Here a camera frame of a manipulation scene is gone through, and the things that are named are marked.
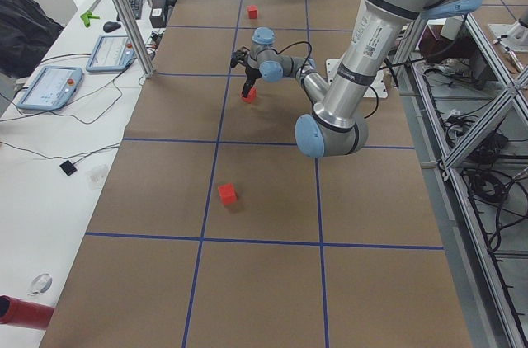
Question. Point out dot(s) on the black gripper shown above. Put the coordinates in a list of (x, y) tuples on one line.
[(251, 74)]

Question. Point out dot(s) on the red block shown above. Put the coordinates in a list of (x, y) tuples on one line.
[(252, 12), (227, 193), (250, 97)]

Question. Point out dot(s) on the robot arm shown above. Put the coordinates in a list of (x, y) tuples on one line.
[(334, 126)]

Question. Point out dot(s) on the black box with label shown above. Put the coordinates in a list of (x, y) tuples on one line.
[(158, 13)]

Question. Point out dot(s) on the far teach pendant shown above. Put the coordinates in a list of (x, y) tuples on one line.
[(111, 54)]

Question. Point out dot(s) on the teach pendant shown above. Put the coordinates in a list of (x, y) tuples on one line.
[(52, 89), (111, 54)]

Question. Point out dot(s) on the black computer mouse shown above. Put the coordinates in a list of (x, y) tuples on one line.
[(111, 26)]

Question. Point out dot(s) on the green plastic tool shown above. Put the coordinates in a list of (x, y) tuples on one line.
[(87, 18)]

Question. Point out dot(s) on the near teach pendant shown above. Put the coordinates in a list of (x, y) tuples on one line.
[(52, 89)]

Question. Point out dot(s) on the small black square pad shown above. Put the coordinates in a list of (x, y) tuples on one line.
[(68, 168)]

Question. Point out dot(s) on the person in black jacket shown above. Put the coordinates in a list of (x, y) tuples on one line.
[(27, 34)]

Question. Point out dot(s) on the clear tape roll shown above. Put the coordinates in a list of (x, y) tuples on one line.
[(40, 284)]

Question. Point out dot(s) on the red cylinder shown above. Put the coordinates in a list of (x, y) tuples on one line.
[(19, 313)]

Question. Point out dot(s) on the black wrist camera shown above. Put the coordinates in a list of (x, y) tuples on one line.
[(239, 57)]

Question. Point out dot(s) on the aluminium frame post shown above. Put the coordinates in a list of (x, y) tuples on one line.
[(132, 30)]

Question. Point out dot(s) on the aluminium frame rack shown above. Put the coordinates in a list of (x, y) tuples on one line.
[(467, 107)]

